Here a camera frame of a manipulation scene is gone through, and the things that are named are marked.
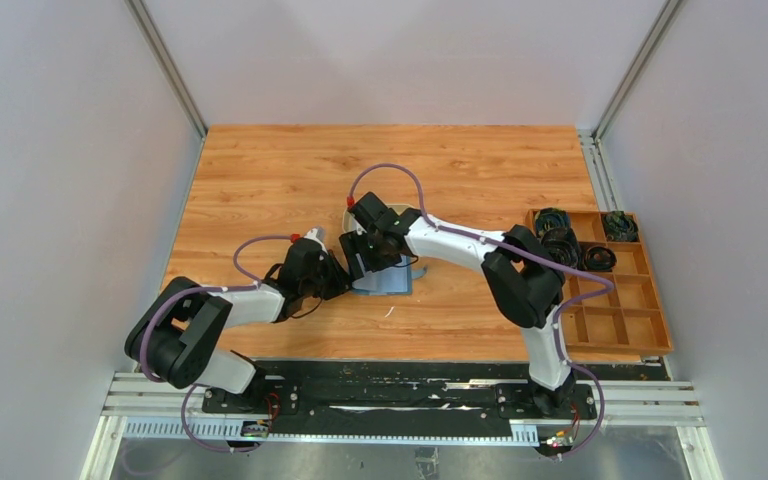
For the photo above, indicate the blue card holder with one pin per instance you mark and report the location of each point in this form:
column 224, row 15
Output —
column 397, row 280

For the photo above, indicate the left aluminium corner post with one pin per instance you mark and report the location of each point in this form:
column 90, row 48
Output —
column 150, row 31

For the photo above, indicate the wooden compartment organizer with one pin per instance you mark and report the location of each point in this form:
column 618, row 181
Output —
column 628, row 320

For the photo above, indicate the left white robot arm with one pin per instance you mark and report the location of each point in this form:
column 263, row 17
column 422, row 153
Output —
column 176, row 341

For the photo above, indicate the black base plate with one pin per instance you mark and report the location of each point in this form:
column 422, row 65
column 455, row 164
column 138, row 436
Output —
column 392, row 399

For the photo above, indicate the right aluminium corner post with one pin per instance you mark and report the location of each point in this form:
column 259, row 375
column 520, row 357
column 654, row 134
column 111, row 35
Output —
column 654, row 36

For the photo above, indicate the beige oval tray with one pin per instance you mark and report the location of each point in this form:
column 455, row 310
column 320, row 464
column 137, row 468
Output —
column 350, row 224

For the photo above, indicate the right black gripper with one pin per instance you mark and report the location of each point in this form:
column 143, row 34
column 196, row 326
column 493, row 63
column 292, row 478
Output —
column 353, row 243

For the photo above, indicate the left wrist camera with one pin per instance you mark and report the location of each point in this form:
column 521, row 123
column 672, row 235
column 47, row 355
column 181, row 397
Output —
column 317, row 234

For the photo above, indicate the aluminium corner post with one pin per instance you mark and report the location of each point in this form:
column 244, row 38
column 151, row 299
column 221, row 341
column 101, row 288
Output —
column 150, row 31
column 654, row 36

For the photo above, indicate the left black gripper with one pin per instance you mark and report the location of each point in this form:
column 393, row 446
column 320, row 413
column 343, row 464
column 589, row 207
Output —
column 341, row 281

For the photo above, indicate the aluminium rail frame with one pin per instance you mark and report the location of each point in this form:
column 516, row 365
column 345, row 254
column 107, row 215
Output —
column 140, row 409

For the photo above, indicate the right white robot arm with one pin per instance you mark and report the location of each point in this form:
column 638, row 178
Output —
column 516, row 267

